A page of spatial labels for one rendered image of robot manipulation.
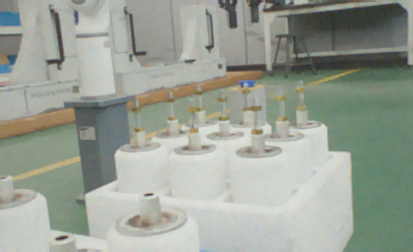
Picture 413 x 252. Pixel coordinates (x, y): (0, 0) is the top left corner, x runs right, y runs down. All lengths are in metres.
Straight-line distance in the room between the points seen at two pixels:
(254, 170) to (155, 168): 0.20
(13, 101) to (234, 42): 4.27
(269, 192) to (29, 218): 0.35
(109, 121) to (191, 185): 0.60
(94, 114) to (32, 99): 1.76
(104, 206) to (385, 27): 5.40
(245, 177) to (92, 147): 0.71
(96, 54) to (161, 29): 6.13
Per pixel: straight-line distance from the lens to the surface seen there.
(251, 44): 6.68
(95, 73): 1.38
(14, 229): 0.66
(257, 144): 0.78
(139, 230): 0.50
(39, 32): 3.39
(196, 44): 4.73
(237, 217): 0.75
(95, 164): 1.40
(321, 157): 0.99
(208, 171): 0.81
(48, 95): 3.18
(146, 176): 0.87
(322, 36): 6.28
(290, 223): 0.72
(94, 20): 1.43
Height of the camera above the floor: 0.43
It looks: 10 degrees down
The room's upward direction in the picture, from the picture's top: 5 degrees counter-clockwise
